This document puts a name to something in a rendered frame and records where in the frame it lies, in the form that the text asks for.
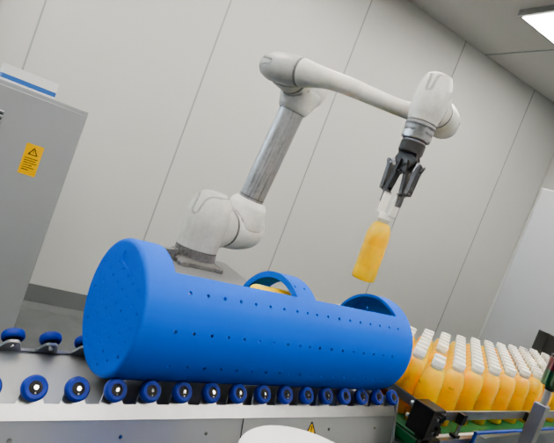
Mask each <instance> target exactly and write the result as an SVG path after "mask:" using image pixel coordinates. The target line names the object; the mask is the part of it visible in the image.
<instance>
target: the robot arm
mask: <svg viewBox="0 0 554 443"><path fill-rule="evenodd" d="M259 70H260V73H261V74H262V75H263V76H264V77H265V78H266V79H267V80H269V81H272V82H273V83H274V84H275V85H276V86H277V87H279V88H280V89H281V92H280V98H279V105H280V107H279V109H278V111H277V113H276V115H275V117H274V119H273V122H272V125H271V126H270V128H269V130H268V132H267V134H266V138H265V140H264V141H263V143H262V145H261V148H260V150H259V153H258V154H257V156H256V159H255V161H254V163H253V165H252V167H251V170H250V172H249V174H248V176H247V178H246V180H245V182H244V185H243V187H242V189H241V191H240V193H236V194H234V195H232V196H231V197H230V198H229V197H228V196H227V195H226V194H224V193H222V192H218V191H214V190H209V189H204V190H202V191H200V192H198V193H197V194H196V195H195V196H194V197H193V199H192V200H191V202H190V204H189V205H188V207H187V210H186V212H185V215H184V218H183V220H182V222H181V225H180V229H179V235H178V238H177V242H176V243H175V245H174V246H172V247H164V248H165V249H166V250H167V251H168V253H169V254H170V256H171V258H172V259H173V260H174V261H175V262H177V264H178V265H181V266H185V267H192V268H196V269H200V270H204V271H209V272H216V273H219V274H222V273H223V269H221V268H220V267H219V266H217V265H216V264H215V257H216V254H217V252H218V250H219V248H222V247H223V248H226V249H232V250H245V249H249V248H251V247H253V246H255V245H256V244H258V243H259V242H260V241H261V239H262V237H263V235H264V232H265V223H264V220H265V215H266V209H265V205H264V204H263V202H264V200H265V198H266V196H267V194H268V191H269V189H270V187H271V185H272V183H273V181H274V178H275V176H276V174H277V172H278V170H279V168H280V167H281V163H282V161H283V159H284V157H285V155H286V154H287V152H288V148H289V146H290V144H291V142H292V141H293V139H294V137H295V133H296V131H297V129H298V128H299V126H300V124H301V122H302V119H303V117H304V118H305V117H307V116H308V115H309V114H310V113H311V112H312V111H313V110H314V108H316V107H318V106H319V105H321V104H322V103H323V102H324V100H325V97H326V93H327V90H330V91H336V92H338V93H340V94H343V95H346V96H348V97H350V98H354V99H356V100H359V101H361V102H363V103H365V104H368V105H372V106H373V107H376V108H378V109H381V110H384V111H385V112H388V113H392V114H394V115H397V116H398V117H401V118H403V119H406V122H405V126H404V129H403V131H402V134H401V135H402V137H403V139H402V140H401V142H400V144H399V147H398V153H397V154H396V156H395V157H392V158H390V157H388V158H387V164H386V167H385V170H384V173H383V177H382V180H381V183H380V185H379V187H380V188H381V189H382V190H383V193H382V196H381V198H380V204H379V206H378V208H377V210H376V212H377V213H378V214H379V213H380V212H385V210H386V207H387V206H388V203H389V201H390V197H391V195H392V192H391V190H392V188H393V186H394V185H395V184H396V182H397V180H398V178H399V176H400V174H402V173H403V176H402V179H401V184H400V187H399V191H398V193H397V194H396V195H395V197H394V200H393V201H392V204H391V207H390V211H389V213H388V215H387V216H388V217H390V218H392V219H395V217H396V215H397V211H398V209H399V208H400V207H401V206H402V203H403V201H404V198H406V197H409V198H410V197H411V196H412V194H413V192H414V189H415V187H416V185H417V183H418V181H419V178H420V176H421V174H422V173H423V172H424V170H425V169H426V167H424V166H423V165H421V164H420V158H421V157H422V156H423V154H424V152H425V149H426V146H425V145H429V144H430V142H431V140H432V138H433V137H435V138H437V139H448V138H450V137H452V136H453V135H454V134H455V133H456V132H457V129H458V128H459V125H460V115H459V113H458V111H457V110H456V107H455V106H454V105H453V104H452V98H451V96H452V93H453V79H452V78H451V77H450V76H448V75H446V74H444V73H441V72H438V71H433V72H428V73H426V75H425V76H424V77H423V78H422V80H421V81H420V83H419V85H418V87H417V89H416V91H415V92H414V95H413V97H412V101H411V102H409V101H405V100H403V99H400V98H396V97H393V96H391V95H390V94H387V93H385V92H383V91H380V90H378V89H376V88H374V87H372V86H370V85H367V84H365V83H363V82H361V81H358V80H356V79H354V78H352V77H350V76H346V75H344V74H341V73H339V72H337V71H334V70H332V69H328V68H326V67H324V66H322V65H320V64H317V63H315V62H313V61H311V60H309V59H307V58H304V57H301V56H300V55H297V54H291V53H287V52H281V51H274V52H270V53H267V54H265V55H263V56H262V57H261V59H260V61H259ZM413 169H415V170H413Z"/></svg>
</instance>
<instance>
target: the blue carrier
mask: <svg viewBox="0 0 554 443"><path fill-rule="evenodd" d="M280 281H281V282H282V283H283V284H284V285H285V286H286V287H287V289H288V290H289V292H290V293H291V295H287V294H279V293H275V292H270V291H266V290H261V289H257V288H252V287H250V286H251V285H253V284H260V285H264V286H268V287H270V286H271V285H273V284H275V283H277V282H280ZM189 293H190V294H189ZM174 331H175V332H174ZM83 348H84V356H85V359H86V362H87V364H88V366H89V368H90V370H91V371H92V372H93V373H94V374H95V375H96V376H97V377H99V378H102V379H113V378H120V379H122V380H133V381H147V380H155V381H175V382H178V381H187V382H197V383H208V382H214V383H219V384H236V383H241V384H243V385H260V384H265V385H267V386H283V385H287V386H289V387H304V386H308V387H310V388H323V387H327V388H329V389H342V388H346V389H369V390H374V389H386V388H388V387H389V386H391V385H392V384H394V383H395V382H396V381H398V380H399V379H400V378H401V376H402V375H403V374H404V372H405V370H406V368H407V367H408V365H409V362H410V360H411V356H412V329H411V326H410V324H409V321H408V319H407V317H406V315H405V313H404V312H403V310H402V309H401V308H400V307H399V306H398V305H397V304H396V303H395V302H393V301H391V300H389V299H387V298H384V297H381V296H377V295H373V294H357V295H354V296H352V297H350V298H348V299H347V300H345V301H344V302H343V303H341V305H336V304H331V303H327V302H322V301H316V299H315V297H314V294H313V293H312V292H311V290H310V288H309V287H308V286H307V285H306V284H305V283H304V282H303V281H302V280H300V279H298V278H297V277H295V276H291V275H287V274H284V273H279V272H272V271H266V272H260V273H258V274H256V275H254V276H252V277H251V278H250V279H249V280H247V281H246V282H245V284H244V285H243V286H239V285H235V284H230V283H226V282H221V281H217V280H209V279H204V278H200V277H195V276H191V275H186V274H182V273H177V272H175V268H174V264H173V262H172V259H171V256H170V254H169V253H168V251H167V250H166V249H165V248H164V247H163V246H161V245H159V244H156V243H150V242H145V241H142V240H138V239H134V238H125V239H122V240H120V241H119V242H117V243H116V244H114V245H113V246H112V247H111V248H110V249H109V250H108V251H107V253H106V254H105V256H104V257H103V258H102V260H101V261H100V263H99V265H98V268H97V270H96V272H95V273H94V276H93V278H92V281H91V284H90V288H89V291H88V294H87V298H86V302H85V306H84V317H83Z"/></svg>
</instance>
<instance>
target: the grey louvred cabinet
mask: <svg viewBox="0 0 554 443"><path fill-rule="evenodd" d="M88 114H89V113H88V112H86V111H83V110H81V109H78V108H76V107H74V106H71V105H67V104H65V103H63V102H60V101H58V100H55V99H53V98H49V97H47V96H44V95H42V94H39V93H37V92H35V91H31V90H28V89H26V88H24V87H21V86H19V85H16V84H13V83H10V82H8V81H5V80H3V79H1V78H0V344H1V343H3V341H2V340H1V333H2V332H3V330H6V329H9V328H13V327H14V324H15V322H16V320H17V317H18V312H19V310H20V307H21V305H22V302H23V300H24V297H25V294H26V289H27V288H28V285H29V282H30V279H31V277H32V274H33V270H34V267H35V265H36V262H37V259H38V256H39V255H40V250H41V247H42V244H43V242H44V239H45V237H46V234H47V230H48V227H49V224H50V222H51V220H52V217H53V214H54V211H55V207H56V205H57V202H58V200H59V197H60V194H61V191H62V188H63V185H64V182H65V179H66V177H67V174H68V172H69V167H70V165H71V162H72V159H73V156H74V155H75V152H76V149H77V144H78V142H79V140H80V137H81V134H82V132H83V129H84V124H85V122H86V120H87V117H88Z"/></svg>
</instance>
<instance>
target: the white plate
mask: <svg viewBox="0 0 554 443"><path fill-rule="evenodd" d="M238 443H334V442H332V441H330V440H328V439H326V438H323V437H321V436H319V435H316V434H315V433H312V432H307V431H304V430H301V429H297V428H294V427H289V426H283V425H264V426H260V427H257V428H253V429H251V430H250V431H248V432H246V433H245V434H244V435H243V436H242V437H241V438H240V440H239V441H238Z"/></svg>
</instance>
